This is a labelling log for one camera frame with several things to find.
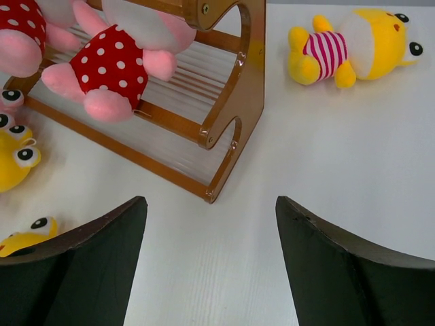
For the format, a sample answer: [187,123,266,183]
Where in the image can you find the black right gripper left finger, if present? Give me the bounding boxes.
[1,196,147,325]

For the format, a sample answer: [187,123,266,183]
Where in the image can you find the brown wooden toy shelf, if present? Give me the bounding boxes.
[25,1,266,203]

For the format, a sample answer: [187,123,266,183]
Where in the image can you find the yellow toy pink stripes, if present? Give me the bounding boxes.
[288,8,423,89]
[1,111,41,193]

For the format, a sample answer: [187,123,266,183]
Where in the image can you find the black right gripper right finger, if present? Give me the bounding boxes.
[275,196,434,325]

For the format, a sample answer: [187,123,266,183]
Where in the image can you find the yellow toy blue stripes centre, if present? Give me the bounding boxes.
[1,217,59,258]

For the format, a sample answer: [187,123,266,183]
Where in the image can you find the pink toy red dots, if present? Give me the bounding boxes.
[41,1,196,122]
[1,0,80,77]
[0,89,24,114]

